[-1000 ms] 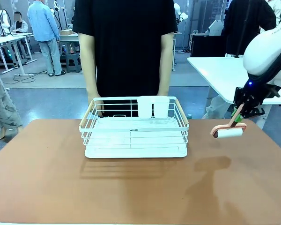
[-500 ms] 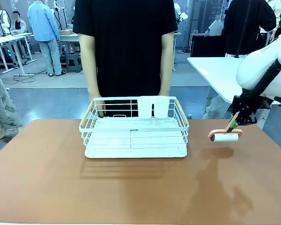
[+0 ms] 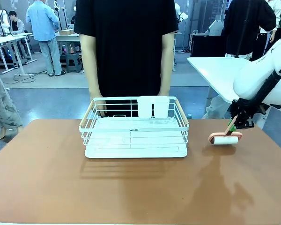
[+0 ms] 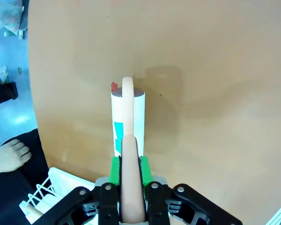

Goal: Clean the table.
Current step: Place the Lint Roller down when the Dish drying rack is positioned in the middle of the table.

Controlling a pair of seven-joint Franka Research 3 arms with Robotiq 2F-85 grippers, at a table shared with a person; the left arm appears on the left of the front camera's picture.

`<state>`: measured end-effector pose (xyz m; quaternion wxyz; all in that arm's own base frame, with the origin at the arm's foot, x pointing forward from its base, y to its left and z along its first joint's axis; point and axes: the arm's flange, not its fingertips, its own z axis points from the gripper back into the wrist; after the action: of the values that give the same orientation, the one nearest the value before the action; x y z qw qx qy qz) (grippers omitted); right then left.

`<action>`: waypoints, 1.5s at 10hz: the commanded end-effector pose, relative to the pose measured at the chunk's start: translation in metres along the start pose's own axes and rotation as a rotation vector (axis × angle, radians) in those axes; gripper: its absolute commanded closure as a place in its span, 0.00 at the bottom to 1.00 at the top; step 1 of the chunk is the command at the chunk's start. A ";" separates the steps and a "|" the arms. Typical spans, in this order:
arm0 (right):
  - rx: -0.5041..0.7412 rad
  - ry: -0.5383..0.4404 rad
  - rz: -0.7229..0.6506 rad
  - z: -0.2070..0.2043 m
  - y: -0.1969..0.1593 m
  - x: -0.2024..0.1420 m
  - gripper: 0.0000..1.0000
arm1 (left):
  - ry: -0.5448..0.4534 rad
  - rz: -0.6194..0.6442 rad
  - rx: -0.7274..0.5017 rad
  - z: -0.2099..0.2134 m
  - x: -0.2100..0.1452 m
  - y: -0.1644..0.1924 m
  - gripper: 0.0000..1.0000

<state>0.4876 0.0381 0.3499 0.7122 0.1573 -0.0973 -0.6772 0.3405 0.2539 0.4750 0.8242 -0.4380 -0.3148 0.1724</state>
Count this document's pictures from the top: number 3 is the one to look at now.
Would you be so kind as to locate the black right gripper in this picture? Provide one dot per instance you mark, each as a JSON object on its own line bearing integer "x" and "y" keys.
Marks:
{"x": 244, "y": 112}

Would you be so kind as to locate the pink and white lint roller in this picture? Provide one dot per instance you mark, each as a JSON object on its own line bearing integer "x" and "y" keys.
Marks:
{"x": 224, "y": 140}

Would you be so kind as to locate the person's left forearm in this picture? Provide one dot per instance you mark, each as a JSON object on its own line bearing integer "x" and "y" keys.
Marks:
{"x": 166, "y": 65}

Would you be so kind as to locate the person's right forearm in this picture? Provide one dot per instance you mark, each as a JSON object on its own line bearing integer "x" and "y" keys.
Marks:
{"x": 90, "y": 70}

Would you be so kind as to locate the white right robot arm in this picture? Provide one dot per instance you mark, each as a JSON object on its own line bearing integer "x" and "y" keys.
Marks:
{"x": 253, "y": 79}

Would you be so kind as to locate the person's left hand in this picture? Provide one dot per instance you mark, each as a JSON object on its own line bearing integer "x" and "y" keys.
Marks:
{"x": 164, "y": 94}

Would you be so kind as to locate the person's right hand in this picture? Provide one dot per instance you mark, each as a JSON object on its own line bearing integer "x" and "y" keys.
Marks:
{"x": 99, "y": 106}

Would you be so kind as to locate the white plastic bag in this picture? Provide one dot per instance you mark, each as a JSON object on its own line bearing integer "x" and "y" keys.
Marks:
{"x": 215, "y": 107}

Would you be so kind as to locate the small grey bottle cap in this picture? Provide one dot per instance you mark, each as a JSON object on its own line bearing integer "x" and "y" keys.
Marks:
{"x": 189, "y": 116}

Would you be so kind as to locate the white tilted side table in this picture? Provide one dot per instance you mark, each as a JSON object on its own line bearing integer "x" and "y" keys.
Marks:
{"x": 213, "y": 70}

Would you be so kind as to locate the wide white plastic cup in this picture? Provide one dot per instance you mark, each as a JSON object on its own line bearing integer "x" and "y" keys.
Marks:
{"x": 160, "y": 109}

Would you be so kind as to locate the black cabinet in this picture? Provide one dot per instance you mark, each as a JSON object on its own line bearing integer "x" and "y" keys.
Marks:
{"x": 206, "y": 47}

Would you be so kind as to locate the narrow white plastic cup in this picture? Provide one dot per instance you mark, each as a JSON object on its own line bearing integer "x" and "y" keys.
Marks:
{"x": 145, "y": 107}

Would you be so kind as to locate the person in black clothes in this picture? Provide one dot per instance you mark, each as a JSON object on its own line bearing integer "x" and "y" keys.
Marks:
{"x": 243, "y": 28}

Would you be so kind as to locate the grey white machine housing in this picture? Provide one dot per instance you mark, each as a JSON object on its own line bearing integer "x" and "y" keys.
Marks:
{"x": 215, "y": 27}

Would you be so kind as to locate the white drip tray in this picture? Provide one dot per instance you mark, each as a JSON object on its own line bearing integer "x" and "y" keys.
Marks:
{"x": 135, "y": 153}

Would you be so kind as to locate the person in white shirt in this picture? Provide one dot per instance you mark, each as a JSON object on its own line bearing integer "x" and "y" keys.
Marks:
{"x": 275, "y": 9}

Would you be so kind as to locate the person's black T-shirt torso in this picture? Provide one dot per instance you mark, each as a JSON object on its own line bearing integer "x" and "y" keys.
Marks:
{"x": 126, "y": 47}

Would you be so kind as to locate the grey plastic stool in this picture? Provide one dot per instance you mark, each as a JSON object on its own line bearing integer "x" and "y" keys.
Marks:
{"x": 73, "y": 63}

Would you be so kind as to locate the small white desk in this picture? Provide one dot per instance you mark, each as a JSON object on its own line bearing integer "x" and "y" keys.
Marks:
{"x": 65, "y": 37}

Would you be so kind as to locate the brown cardboard box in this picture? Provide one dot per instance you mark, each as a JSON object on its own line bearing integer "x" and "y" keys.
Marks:
{"x": 66, "y": 32}

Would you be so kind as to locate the white power strip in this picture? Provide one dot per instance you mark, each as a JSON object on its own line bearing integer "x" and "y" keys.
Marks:
{"x": 24, "y": 75}

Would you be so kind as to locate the person in blue shirt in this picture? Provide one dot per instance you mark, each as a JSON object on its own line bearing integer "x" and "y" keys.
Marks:
{"x": 43, "y": 23}

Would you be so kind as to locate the person in grey patterned trousers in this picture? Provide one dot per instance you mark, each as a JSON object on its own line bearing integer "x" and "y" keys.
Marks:
{"x": 0, "y": 100}

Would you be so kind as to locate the computer with coloured lights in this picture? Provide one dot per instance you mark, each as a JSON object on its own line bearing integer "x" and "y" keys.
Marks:
{"x": 4, "y": 55}

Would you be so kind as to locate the seated person, dark hair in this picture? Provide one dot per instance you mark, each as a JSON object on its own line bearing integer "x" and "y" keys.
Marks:
{"x": 14, "y": 24}

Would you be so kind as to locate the long white desk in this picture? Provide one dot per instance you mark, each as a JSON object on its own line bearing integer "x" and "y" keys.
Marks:
{"x": 4, "y": 39}

